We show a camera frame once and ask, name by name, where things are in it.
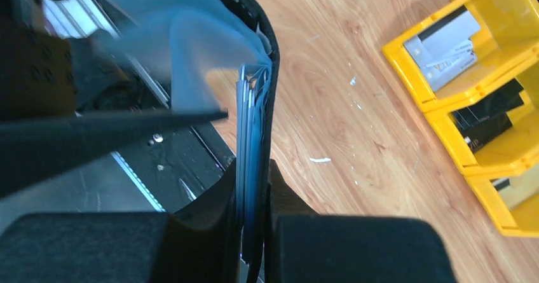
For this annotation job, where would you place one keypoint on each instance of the left yellow bin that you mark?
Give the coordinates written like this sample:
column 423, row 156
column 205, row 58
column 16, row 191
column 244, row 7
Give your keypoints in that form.
column 508, row 39

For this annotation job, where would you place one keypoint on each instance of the beige cards in bin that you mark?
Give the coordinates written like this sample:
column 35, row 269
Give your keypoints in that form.
column 515, row 190

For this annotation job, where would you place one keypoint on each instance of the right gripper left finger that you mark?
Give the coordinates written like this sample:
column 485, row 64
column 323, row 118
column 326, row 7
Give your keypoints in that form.
column 195, row 244

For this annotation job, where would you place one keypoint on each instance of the right yellow bin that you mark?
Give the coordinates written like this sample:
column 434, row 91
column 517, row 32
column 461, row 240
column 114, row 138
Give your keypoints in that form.
column 521, row 221

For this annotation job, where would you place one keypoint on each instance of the silver cards in bin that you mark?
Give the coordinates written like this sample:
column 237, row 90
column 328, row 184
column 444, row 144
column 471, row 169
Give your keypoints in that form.
column 444, row 50

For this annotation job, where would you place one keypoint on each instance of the middle yellow bin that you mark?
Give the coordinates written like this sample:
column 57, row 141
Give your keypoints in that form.
column 512, row 152

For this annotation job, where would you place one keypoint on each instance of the yellow bin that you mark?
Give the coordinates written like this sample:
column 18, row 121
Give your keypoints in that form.
column 508, row 39
column 521, row 221
column 512, row 152

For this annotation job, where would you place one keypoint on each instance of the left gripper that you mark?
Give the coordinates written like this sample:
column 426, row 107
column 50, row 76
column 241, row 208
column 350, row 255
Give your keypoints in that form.
column 44, row 75

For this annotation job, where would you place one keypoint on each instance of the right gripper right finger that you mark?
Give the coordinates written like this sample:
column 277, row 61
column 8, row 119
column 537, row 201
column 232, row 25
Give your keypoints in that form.
column 305, row 246

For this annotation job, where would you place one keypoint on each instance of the black cards in bin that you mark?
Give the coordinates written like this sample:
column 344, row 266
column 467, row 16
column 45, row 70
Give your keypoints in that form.
column 484, row 121

